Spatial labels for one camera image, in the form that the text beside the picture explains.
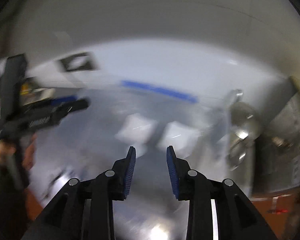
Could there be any black wall socket panel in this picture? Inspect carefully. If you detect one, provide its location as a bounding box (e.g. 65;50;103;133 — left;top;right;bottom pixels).
59;52;99;72

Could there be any white square dish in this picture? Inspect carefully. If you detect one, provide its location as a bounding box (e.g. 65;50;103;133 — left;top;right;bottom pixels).
115;113;158;155
157;121;200;157

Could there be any person's left hand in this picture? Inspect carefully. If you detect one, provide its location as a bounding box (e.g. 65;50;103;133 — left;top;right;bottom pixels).
0;134;37;171

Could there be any stainless steel appliance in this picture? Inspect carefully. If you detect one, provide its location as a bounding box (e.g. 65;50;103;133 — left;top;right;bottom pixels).
252;76;300;195

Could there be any clear plastic storage bin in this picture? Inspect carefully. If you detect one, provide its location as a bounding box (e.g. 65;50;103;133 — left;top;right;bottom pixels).
31;81;230;205

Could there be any steel kettle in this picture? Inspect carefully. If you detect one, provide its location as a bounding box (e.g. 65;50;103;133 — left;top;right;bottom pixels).
227;89;262;170

